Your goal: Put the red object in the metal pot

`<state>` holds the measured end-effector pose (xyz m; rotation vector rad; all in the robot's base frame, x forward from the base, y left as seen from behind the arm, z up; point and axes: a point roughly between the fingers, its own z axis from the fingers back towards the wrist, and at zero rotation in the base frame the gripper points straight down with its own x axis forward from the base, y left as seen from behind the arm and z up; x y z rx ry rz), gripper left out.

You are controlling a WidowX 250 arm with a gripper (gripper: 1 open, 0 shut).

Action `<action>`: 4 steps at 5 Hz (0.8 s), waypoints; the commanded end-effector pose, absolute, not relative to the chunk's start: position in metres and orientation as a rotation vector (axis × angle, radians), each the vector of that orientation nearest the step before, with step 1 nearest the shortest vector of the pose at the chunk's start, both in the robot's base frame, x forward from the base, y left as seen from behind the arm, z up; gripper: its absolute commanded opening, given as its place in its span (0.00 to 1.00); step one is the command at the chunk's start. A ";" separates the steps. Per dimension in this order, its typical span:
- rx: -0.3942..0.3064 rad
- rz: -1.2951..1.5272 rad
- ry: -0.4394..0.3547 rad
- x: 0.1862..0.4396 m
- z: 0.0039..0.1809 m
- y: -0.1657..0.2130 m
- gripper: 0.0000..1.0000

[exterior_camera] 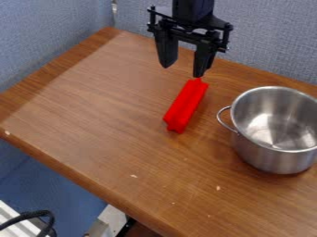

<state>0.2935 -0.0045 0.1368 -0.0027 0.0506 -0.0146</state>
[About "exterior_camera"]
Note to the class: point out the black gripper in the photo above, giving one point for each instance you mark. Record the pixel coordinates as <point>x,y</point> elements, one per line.
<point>189,14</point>

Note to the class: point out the red rectangular block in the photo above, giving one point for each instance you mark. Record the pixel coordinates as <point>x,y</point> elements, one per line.
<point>184,104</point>

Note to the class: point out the metal pot with handle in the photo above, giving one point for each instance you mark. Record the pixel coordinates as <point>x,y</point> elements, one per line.
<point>274,129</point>

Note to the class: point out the white table leg bracket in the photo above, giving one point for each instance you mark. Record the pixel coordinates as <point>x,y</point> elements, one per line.
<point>108,223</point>

